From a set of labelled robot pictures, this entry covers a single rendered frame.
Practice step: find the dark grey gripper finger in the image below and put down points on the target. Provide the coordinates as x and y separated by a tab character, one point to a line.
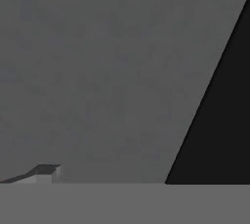
42	173

